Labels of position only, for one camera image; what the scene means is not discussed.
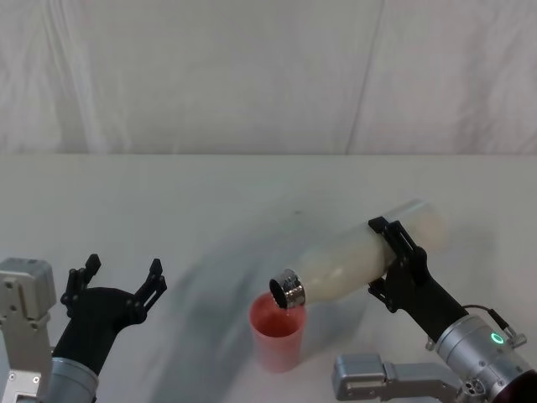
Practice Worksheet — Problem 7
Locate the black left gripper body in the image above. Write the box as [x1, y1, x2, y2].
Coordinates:
[51, 286, 146, 375]

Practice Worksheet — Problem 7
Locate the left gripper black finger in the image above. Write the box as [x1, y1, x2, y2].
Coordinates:
[60, 253, 102, 317]
[125, 258, 168, 325]

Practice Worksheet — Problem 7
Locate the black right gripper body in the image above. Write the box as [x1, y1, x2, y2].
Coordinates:
[384, 259, 469, 339]

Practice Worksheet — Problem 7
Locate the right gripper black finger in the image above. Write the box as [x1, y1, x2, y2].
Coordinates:
[368, 216, 429, 287]
[368, 274, 398, 314]

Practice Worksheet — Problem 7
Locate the cream vacuum bottle steel neck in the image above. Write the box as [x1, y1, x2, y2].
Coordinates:
[268, 198, 450, 312]

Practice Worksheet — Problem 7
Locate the white table cloth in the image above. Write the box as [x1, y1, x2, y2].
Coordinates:
[0, 152, 537, 403]

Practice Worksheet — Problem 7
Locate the pink plastic cup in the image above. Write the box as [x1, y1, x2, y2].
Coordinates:
[248, 291, 310, 374]

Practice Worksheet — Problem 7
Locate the white wrinkled backdrop curtain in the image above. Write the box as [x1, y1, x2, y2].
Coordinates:
[0, 0, 537, 156]

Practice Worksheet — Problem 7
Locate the thin dark gripper cable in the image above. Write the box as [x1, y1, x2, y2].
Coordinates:
[466, 303, 528, 348]

